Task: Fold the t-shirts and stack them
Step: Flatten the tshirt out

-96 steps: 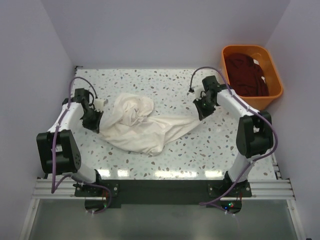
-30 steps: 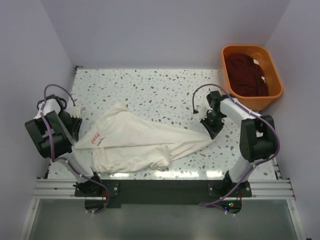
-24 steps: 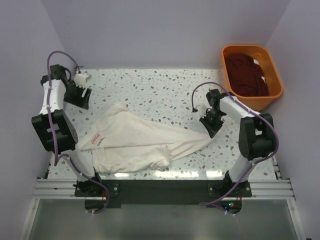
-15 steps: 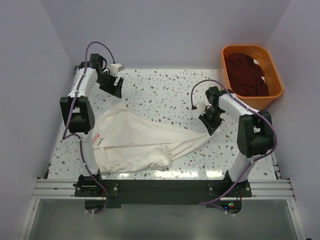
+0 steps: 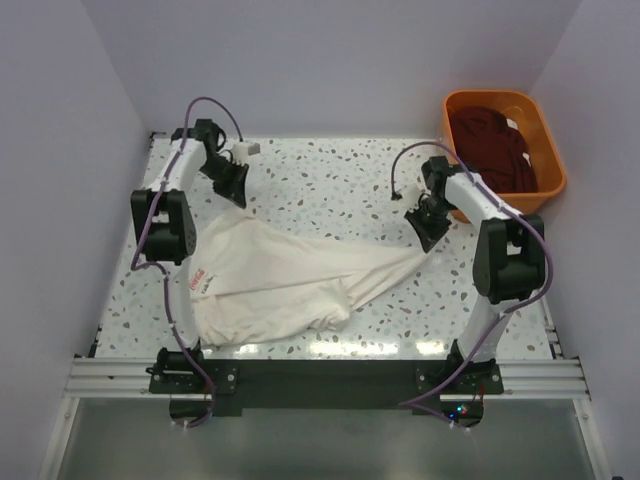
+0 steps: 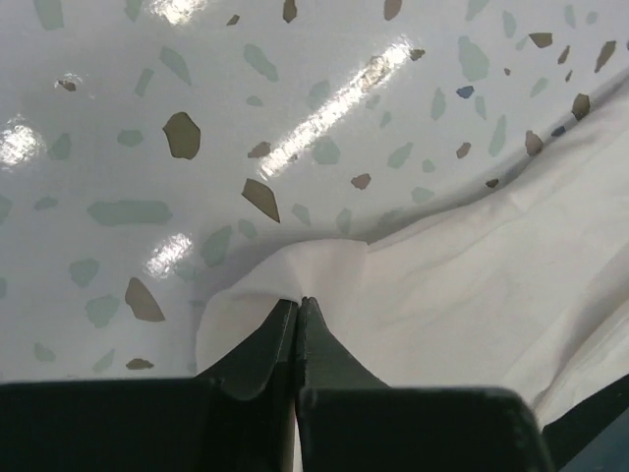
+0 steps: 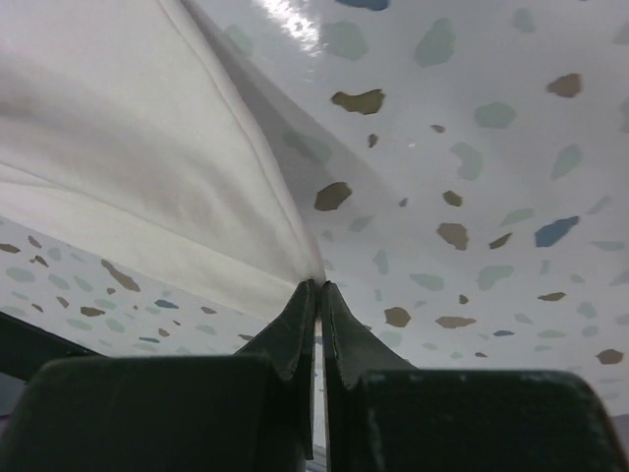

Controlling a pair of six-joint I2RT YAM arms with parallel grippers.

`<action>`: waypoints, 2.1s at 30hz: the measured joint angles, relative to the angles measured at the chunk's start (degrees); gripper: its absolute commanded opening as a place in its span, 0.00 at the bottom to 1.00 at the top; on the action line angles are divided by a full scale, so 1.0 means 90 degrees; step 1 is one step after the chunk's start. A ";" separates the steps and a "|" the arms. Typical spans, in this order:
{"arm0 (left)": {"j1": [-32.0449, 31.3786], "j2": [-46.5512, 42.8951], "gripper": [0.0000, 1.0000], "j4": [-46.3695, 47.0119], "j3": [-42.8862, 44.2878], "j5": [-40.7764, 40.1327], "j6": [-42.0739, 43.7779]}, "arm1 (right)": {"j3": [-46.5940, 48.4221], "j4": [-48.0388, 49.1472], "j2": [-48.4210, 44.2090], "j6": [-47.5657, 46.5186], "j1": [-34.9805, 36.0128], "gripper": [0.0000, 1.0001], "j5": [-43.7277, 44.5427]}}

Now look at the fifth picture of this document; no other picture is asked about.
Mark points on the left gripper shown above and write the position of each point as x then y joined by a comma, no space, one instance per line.
228,174

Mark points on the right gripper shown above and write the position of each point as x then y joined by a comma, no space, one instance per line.
427,220

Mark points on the white t shirt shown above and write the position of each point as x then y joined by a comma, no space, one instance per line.
252,283

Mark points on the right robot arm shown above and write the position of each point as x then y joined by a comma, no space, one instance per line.
509,263

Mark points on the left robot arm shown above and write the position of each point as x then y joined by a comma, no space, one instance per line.
166,234

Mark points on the dark red t shirt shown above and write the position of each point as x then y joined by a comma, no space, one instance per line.
485,142

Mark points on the orange plastic basket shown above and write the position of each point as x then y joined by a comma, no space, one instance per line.
523,114

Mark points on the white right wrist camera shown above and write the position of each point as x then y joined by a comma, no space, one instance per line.
408,197

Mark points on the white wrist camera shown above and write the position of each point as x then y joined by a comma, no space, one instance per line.
408,197
242,151

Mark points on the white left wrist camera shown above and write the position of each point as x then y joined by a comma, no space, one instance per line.
242,151

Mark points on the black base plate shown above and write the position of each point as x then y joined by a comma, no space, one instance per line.
235,386

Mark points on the aluminium frame rail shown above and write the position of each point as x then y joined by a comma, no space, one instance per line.
532,368

